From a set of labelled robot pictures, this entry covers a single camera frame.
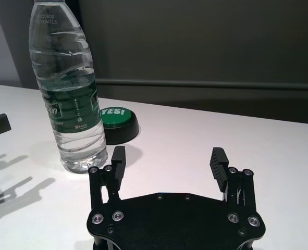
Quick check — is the clear water bottle green label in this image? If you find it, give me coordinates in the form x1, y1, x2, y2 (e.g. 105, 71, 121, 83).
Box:
30, 0, 108, 174

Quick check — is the dark grey wall rail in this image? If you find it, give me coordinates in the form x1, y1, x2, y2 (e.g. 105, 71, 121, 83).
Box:
94, 78, 308, 91

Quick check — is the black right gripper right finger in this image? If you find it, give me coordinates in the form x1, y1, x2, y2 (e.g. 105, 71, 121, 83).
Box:
208, 146, 255, 209

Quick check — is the green YES button black base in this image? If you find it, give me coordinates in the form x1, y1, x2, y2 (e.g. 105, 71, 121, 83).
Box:
97, 106, 141, 145

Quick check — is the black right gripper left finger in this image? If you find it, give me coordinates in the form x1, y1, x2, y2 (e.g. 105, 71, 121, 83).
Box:
88, 146, 127, 209

